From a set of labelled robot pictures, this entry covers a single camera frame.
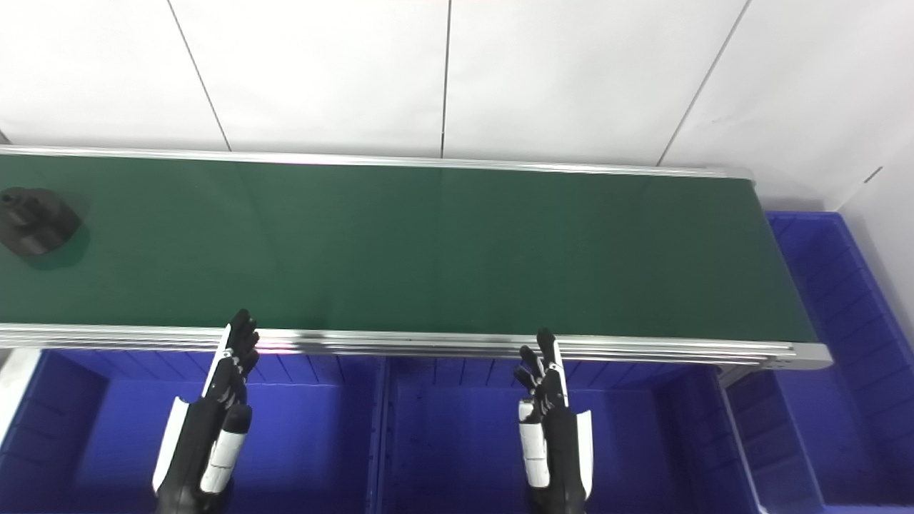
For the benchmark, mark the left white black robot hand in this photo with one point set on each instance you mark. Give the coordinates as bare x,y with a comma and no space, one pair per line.
203,435

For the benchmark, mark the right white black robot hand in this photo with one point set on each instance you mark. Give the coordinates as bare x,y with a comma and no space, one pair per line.
557,442

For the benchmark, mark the black round flanged part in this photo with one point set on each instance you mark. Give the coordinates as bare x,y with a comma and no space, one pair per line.
36,221

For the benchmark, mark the blue plastic bin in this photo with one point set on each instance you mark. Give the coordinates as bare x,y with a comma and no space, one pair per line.
457,442
842,371
307,442

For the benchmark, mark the green conveyor belt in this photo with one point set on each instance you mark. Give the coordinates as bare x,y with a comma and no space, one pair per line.
443,243

